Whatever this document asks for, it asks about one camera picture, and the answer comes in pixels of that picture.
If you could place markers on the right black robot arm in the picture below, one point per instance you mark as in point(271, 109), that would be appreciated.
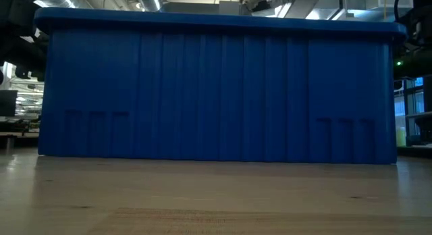
point(413, 42)

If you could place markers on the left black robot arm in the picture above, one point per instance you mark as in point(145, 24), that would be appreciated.
point(20, 35)

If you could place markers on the large blue plastic bin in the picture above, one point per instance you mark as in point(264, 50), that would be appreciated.
point(219, 93)

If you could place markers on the black flat monitor screen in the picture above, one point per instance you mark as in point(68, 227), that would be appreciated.
point(8, 103)

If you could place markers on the rectangular metal ceiling duct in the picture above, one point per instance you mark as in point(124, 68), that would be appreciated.
point(287, 5)

